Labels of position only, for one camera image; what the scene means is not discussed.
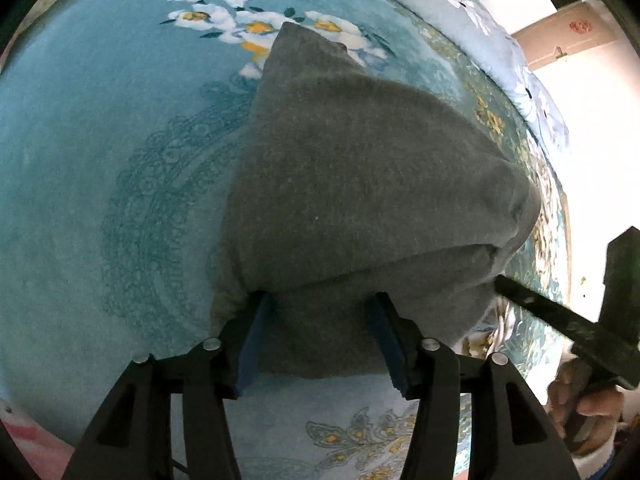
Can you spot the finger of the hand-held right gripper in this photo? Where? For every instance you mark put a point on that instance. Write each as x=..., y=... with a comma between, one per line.
x=545, y=305

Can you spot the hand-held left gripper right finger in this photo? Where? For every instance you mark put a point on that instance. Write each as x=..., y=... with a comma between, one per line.
x=387, y=340

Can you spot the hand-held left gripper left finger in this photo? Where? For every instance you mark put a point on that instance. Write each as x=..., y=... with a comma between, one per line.
x=255, y=340

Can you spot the grey knit garment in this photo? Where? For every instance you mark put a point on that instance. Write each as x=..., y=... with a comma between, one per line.
x=360, y=185

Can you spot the person's right hand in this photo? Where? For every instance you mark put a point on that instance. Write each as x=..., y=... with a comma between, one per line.
x=595, y=405

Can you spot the pink cloth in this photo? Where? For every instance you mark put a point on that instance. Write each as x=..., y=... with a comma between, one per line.
x=30, y=440

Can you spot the teal floral blanket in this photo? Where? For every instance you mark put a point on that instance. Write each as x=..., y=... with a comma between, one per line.
x=100, y=135

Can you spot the light blue floral quilt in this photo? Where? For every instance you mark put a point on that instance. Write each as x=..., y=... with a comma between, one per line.
x=500, y=45

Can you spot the cardboard box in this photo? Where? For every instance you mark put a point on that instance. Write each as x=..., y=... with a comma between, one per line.
x=565, y=35

